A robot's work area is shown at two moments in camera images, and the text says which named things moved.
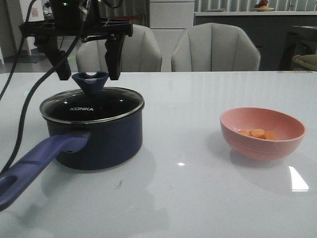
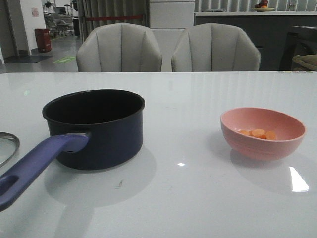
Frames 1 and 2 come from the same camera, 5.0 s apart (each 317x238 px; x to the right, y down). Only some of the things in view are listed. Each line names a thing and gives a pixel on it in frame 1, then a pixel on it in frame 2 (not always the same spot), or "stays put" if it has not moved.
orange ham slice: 259,133 stays put
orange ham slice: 270,135 stays put
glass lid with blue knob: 91,103 to 9,147
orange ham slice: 245,132 stays put
